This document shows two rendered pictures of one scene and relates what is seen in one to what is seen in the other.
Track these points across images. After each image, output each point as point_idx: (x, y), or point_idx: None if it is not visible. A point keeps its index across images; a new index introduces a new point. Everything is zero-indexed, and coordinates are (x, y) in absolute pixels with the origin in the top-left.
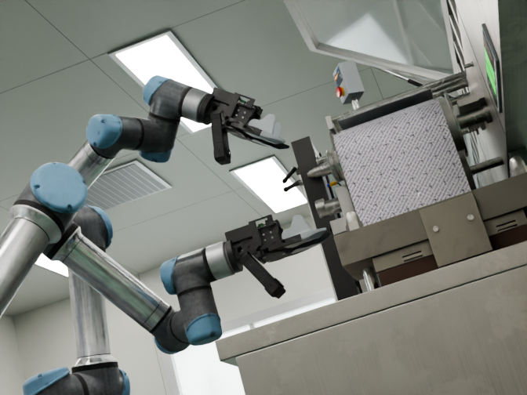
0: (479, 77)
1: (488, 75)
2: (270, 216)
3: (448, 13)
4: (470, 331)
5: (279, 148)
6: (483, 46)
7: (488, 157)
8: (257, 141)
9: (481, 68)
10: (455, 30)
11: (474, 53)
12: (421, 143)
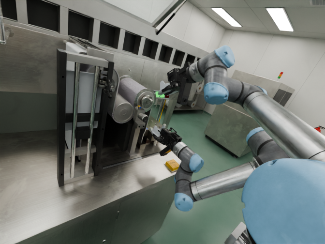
0: (130, 76)
1: (155, 92)
2: (170, 128)
3: (101, 20)
4: None
5: (161, 95)
6: (159, 87)
7: (21, 58)
8: (168, 91)
9: (143, 82)
10: (99, 29)
11: (141, 75)
12: None
